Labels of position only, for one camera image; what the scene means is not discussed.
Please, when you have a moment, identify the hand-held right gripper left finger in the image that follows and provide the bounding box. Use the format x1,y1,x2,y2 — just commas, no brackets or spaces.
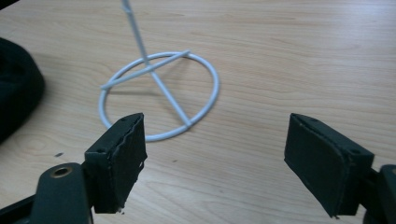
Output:
83,112,149,215

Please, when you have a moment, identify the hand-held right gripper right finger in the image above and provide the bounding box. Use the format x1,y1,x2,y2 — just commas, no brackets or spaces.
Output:
283,112,375,218

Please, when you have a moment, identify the black cloth hat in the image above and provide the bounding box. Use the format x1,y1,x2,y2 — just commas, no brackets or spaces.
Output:
0,36,47,145

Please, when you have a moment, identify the white wire stand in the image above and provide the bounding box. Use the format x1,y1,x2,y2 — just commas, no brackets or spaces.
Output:
98,0,220,143

